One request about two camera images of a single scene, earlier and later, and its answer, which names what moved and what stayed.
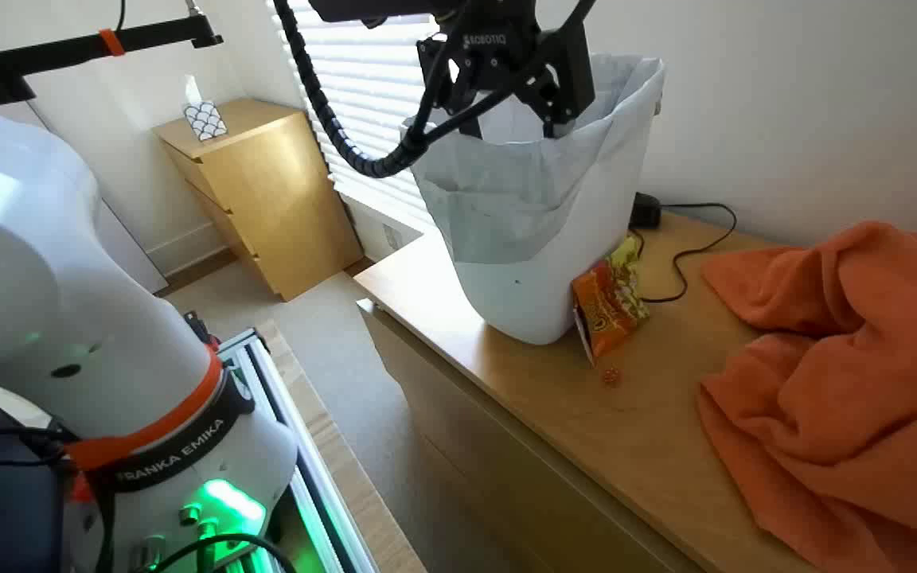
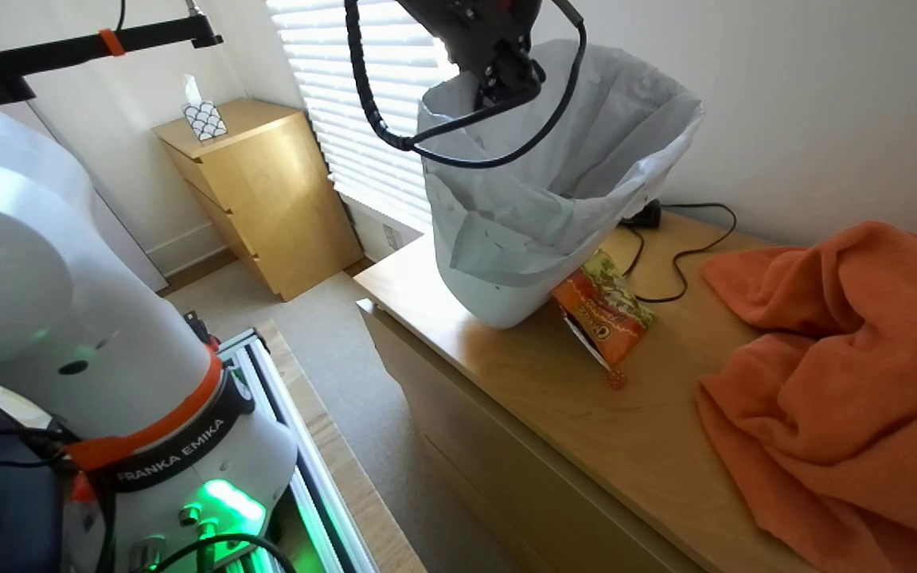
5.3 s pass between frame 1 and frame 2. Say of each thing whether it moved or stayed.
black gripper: moved
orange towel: stayed
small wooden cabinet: stayed
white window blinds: stayed
